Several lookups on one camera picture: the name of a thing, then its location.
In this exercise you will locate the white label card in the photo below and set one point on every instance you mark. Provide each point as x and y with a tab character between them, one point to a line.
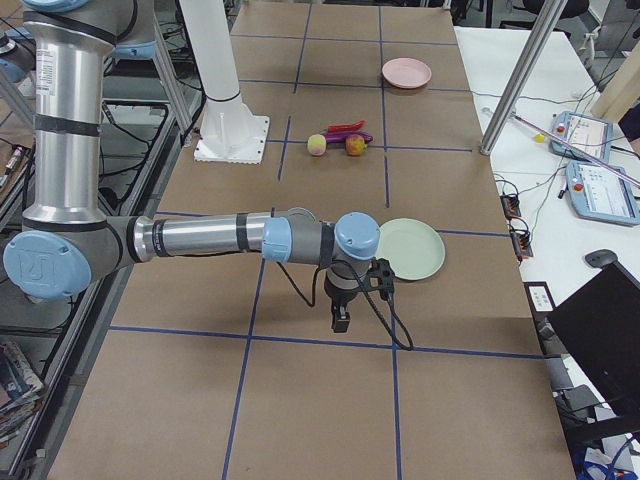
539	297

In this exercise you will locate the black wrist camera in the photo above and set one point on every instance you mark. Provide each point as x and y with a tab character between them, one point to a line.
380	278

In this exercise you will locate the reach grabber stick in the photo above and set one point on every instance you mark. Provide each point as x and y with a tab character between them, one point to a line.
561	147

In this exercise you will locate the aluminium frame post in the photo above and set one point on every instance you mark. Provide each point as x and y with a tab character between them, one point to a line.
543	27

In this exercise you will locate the purple eggplant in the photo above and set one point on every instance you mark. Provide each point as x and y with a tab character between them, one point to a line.
341	137

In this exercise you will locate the upper orange black connector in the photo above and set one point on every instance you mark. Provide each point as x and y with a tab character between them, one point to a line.
511	206

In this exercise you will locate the green plate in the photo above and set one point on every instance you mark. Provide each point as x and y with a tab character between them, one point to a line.
415	250

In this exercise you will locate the lower blue teach pendant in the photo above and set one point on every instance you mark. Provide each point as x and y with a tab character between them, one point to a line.
597	194

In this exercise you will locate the yellow pink peach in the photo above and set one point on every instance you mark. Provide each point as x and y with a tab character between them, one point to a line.
317	145

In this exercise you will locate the black computer mouse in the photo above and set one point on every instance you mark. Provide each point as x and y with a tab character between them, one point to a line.
600	258

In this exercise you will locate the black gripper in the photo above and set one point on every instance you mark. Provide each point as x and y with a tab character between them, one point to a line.
338	297

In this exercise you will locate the blue teach pendant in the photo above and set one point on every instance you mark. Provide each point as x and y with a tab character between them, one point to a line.
597	194
591	135

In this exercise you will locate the pink plate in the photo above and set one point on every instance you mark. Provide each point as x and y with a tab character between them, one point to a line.
406	73

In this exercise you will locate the red chili pepper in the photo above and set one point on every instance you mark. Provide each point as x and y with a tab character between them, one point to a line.
356	126

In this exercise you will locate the orange black connector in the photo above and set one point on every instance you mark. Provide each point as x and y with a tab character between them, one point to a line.
511	206
521	242

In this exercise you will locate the upper blue teach pendant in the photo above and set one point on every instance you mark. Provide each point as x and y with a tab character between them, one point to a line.
591	135

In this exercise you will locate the black monitor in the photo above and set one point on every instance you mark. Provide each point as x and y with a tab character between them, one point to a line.
599	327

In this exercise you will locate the lower orange black connector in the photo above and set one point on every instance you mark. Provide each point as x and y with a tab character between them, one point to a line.
521	242

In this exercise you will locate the aluminium table frame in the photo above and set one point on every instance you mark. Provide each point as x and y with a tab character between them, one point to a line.
75	300

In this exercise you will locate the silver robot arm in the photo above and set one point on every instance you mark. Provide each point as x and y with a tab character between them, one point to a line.
73	39
18	55

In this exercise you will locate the stack of magazines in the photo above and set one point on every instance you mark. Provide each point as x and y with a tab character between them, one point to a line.
21	390

